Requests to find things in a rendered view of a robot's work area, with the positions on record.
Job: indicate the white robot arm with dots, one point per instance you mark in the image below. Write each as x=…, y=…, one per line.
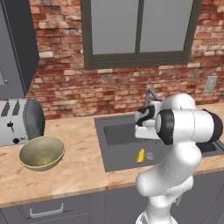
x=180, y=151

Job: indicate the grey base cabinet door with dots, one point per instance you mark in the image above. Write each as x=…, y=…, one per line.
x=204, y=198
x=122, y=207

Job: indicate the grey wall cabinet door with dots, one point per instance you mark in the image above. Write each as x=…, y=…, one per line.
x=11, y=43

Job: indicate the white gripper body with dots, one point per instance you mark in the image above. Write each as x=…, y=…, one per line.
x=145, y=133

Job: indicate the grey tap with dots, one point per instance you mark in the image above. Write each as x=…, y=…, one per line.
x=149, y=94

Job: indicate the grey wall outlet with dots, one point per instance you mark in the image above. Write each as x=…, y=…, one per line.
x=210, y=84

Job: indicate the grey sink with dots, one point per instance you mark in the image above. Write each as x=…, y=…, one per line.
x=119, y=145

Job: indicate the yellow corn cob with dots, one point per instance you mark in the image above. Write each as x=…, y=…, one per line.
x=140, y=155

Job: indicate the olive green bowl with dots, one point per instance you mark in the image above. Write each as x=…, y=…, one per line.
x=42, y=153

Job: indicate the dark framed window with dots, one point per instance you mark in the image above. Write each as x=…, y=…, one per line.
x=140, y=29

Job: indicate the grey drawer front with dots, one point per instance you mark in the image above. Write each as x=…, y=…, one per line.
x=73, y=208

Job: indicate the silver toaster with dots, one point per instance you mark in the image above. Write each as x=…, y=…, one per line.
x=17, y=122

